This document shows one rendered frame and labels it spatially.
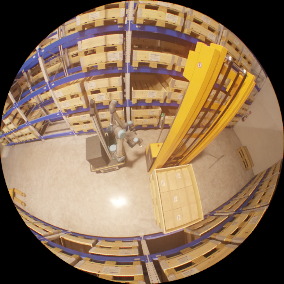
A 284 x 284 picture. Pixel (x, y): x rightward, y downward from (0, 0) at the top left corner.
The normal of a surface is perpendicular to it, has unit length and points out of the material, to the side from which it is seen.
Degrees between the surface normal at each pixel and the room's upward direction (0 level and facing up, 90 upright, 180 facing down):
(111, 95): 90
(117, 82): 90
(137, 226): 0
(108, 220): 0
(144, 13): 90
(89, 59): 90
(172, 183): 0
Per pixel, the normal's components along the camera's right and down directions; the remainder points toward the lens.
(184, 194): 0.07, -0.54
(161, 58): 0.14, 0.83
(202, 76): -0.99, 0.06
